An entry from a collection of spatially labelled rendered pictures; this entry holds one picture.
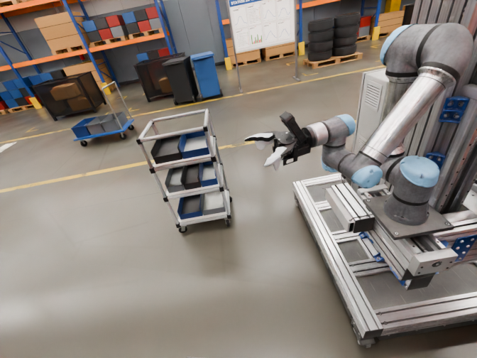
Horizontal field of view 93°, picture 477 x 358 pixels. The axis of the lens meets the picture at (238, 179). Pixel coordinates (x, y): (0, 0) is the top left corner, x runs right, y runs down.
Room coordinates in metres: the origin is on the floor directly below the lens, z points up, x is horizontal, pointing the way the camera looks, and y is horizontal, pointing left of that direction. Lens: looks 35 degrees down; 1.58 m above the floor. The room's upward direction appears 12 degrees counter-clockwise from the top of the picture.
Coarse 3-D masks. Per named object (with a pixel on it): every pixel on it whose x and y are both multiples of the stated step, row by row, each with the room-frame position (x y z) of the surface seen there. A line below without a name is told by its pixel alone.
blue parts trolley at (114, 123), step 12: (84, 120) 4.85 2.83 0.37; (96, 120) 4.73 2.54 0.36; (108, 120) 4.60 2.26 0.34; (120, 120) 4.51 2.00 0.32; (132, 120) 4.77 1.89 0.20; (84, 132) 4.36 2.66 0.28; (96, 132) 4.35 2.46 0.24; (108, 132) 4.32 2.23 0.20; (120, 132) 4.26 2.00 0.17; (84, 144) 4.39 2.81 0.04
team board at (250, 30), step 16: (240, 0) 6.03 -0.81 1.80; (256, 0) 6.02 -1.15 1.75; (272, 0) 6.01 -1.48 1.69; (288, 0) 6.00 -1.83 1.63; (240, 16) 6.03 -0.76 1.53; (256, 16) 6.02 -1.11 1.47; (272, 16) 6.01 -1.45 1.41; (288, 16) 6.00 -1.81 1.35; (240, 32) 6.03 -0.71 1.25; (256, 32) 6.02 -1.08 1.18; (272, 32) 6.01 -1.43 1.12; (288, 32) 6.00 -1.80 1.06; (240, 48) 6.03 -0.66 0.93; (256, 48) 6.02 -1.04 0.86; (240, 80) 6.03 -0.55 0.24
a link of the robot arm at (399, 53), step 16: (400, 32) 0.75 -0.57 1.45; (416, 32) 0.70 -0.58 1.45; (384, 48) 0.78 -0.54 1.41; (400, 48) 0.72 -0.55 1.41; (416, 48) 0.67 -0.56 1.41; (384, 64) 0.79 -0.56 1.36; (400, 64) 0.71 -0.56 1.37; (416, 64) 0.67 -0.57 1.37; (400, 80) 0.71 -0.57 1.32; (400, 96) 0.71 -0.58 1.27; (384, 112) 0.75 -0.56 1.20; (400, 144) 0.70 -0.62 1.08; (384, 176) 0.67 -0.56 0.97
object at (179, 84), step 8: (168, 64) 5.83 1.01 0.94; (176, 64) 5.86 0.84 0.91; (184, 64) 5.83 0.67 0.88; (168, 72) 5.90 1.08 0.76; (176, 72) 5.87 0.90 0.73; (184, 72) 5.83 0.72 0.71; (192, 72) 6.29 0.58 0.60; (176, 80) 5.88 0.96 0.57; (184, 80) 5.84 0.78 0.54; (192, 80) 6.12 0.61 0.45; (176, 88) 5.89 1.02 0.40; (184, 88) 5.85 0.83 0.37; (192, 88) 5.96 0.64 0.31; (176, 96) 5.90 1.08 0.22; (184, 96) 5.86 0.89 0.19; (192, 96) 5.81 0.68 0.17; (176, 104) 5.89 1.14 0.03
